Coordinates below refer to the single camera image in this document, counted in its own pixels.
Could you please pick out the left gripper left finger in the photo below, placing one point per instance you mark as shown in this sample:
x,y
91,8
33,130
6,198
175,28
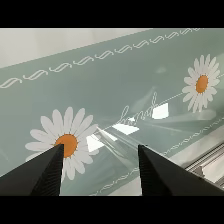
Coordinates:
x,y
36,176

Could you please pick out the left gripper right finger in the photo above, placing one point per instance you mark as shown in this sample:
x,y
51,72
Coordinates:
x,y
163,176

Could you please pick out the silver frame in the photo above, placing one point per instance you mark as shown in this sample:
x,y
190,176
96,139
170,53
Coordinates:
x,y
208,165

